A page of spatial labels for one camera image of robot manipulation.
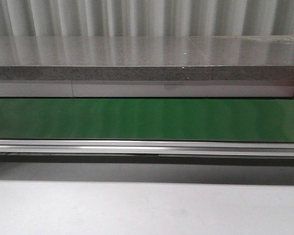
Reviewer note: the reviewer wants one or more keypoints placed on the green conveyor belt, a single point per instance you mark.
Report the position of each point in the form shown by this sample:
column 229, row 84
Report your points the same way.
column 270, row 120

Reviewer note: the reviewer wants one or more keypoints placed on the grey granite counter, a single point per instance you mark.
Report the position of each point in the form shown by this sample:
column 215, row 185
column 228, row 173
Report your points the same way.
column 191, row 66

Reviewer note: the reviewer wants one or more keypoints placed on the white pleated curtain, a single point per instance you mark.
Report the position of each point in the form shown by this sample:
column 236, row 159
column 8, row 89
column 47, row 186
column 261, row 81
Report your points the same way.
column 146, row 17

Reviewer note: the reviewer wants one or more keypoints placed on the aluminium conveyor frame rail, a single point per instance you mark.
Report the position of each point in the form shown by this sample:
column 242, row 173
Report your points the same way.
column 210, row 148

